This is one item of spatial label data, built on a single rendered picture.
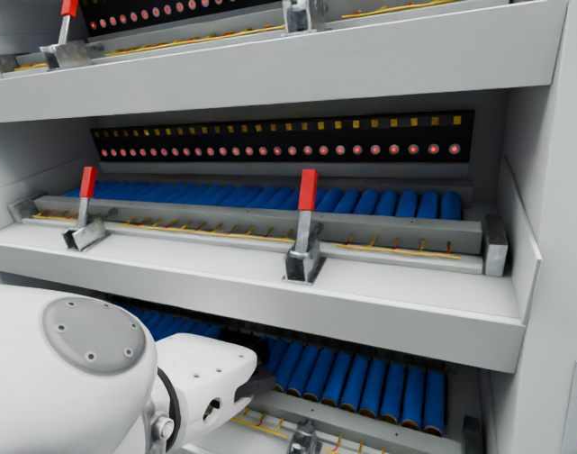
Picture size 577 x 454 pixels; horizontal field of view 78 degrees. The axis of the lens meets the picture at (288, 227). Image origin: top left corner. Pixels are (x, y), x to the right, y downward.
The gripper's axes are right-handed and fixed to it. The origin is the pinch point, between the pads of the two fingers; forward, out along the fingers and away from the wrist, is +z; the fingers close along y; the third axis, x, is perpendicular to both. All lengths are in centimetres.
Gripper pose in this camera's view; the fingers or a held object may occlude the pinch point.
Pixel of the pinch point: (242, 351)
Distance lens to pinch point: 43.7
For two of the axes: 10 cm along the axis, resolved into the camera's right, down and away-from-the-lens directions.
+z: 4.0, 0.3, 9.1
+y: -9.1, -0.8, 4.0
